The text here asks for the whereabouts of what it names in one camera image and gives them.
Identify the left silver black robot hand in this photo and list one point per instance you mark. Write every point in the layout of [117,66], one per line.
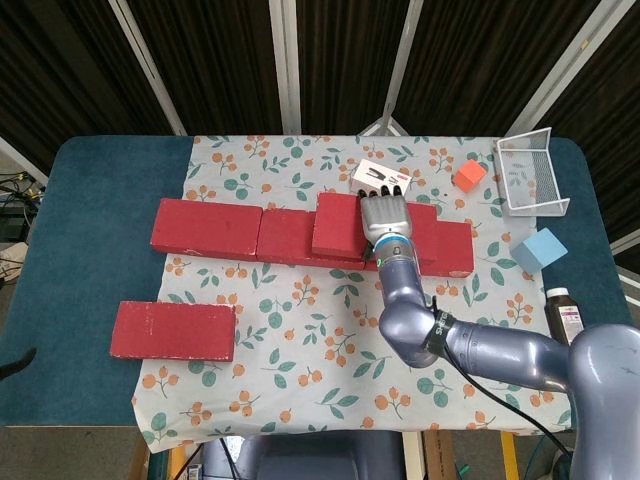
[15,365]

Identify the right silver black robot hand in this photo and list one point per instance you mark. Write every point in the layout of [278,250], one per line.
[385,215]

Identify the red brick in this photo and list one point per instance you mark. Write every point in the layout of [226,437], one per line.
[452,250]
[205,227]
[172,330]
[285,235]
[335,225]

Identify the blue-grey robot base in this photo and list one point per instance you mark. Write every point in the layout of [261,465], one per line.
[320,457]

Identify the white stapler box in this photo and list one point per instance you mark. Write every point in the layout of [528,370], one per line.
[375,172]

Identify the orange cube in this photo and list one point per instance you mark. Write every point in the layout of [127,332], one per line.
[469,176]

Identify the light blue cube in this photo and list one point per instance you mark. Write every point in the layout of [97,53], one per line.
[540,250]

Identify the floral tablecloth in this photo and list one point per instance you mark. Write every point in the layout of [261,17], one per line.
[300,350]

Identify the yellow table leg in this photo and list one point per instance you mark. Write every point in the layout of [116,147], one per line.
[176,462]
[509,457]

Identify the brown bottle with white cap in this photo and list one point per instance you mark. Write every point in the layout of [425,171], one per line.
[562,315]

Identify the blue padded table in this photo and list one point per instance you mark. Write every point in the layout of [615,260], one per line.
[100,170]

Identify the brown cardboard box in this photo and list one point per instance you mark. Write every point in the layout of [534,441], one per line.
[437,457]

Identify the white metal frame post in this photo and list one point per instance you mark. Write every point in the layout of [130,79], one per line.
[286,65]
[560,65]
[150,70]
[400,65]

